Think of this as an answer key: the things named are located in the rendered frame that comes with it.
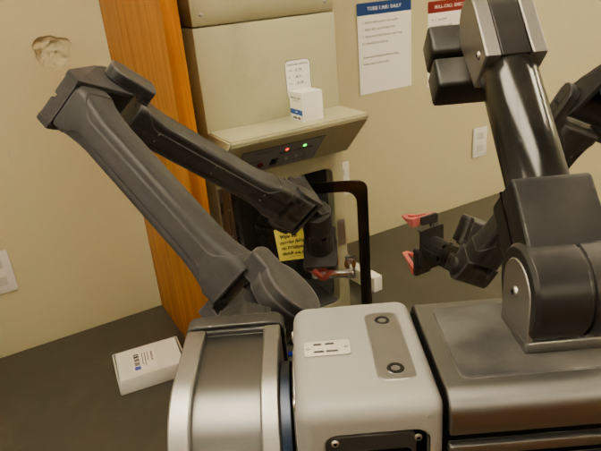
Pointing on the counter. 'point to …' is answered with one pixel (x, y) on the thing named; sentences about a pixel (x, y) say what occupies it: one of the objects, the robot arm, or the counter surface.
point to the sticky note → (290, 245)
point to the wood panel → (179, 102)
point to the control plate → (283, 153)
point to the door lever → (342, 270)
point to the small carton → (306, 104)
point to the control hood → (294, 132)
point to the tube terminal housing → (259, 79)
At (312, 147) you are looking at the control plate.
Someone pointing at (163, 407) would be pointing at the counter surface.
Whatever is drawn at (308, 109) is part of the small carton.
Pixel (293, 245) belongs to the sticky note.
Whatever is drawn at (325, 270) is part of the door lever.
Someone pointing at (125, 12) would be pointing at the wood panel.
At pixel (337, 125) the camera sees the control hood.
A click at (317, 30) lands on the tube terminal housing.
